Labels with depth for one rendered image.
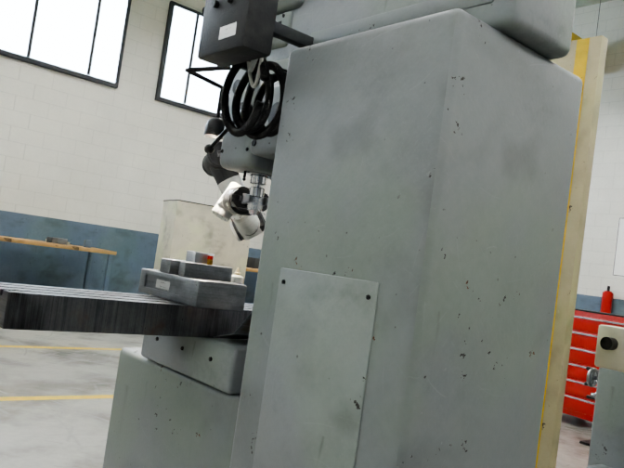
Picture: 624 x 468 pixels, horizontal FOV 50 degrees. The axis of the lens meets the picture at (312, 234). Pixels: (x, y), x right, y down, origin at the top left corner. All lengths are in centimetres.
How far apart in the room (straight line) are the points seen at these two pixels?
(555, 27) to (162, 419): 143
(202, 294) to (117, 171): 827
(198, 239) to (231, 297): 633
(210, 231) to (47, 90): 306
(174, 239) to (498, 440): 682
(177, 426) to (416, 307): 95
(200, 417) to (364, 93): 96
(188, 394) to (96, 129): 817
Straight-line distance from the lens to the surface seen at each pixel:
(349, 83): 141
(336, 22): 170
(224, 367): 173
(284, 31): 169
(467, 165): 125
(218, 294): 176
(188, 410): 189
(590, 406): 629
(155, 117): 1027
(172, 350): 196
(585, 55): 346
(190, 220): 806
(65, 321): 163
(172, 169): 1034
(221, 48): 158
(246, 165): 189
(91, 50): 990
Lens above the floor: 107
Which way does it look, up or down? 3 degrees up
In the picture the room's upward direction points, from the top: 8 degrees clockwise
